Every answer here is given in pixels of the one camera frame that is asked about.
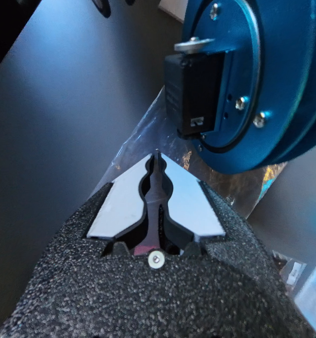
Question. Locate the white foam sheet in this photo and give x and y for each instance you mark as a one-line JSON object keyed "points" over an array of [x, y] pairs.
{"points": [[311, 311]]}

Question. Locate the pile of small screw bags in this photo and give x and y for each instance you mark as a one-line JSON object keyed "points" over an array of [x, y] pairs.
{"points": [[290, 269]]}

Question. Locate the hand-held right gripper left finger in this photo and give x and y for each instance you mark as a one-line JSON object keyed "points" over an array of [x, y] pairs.
{"points": [[118, 211]]}

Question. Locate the clear plastic bag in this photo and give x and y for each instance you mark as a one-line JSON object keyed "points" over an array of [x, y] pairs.
{"points": [[152, 132]]}

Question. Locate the grey desk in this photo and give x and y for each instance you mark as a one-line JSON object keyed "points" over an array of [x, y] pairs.
{"points": [[68, 105]]}

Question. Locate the blue robot arm base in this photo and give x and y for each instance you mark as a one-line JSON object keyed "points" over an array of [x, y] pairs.
{"points": [[279, 79]]}

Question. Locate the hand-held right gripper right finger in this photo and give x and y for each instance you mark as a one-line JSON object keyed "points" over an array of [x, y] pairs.
{"points": [[195, 211]]}

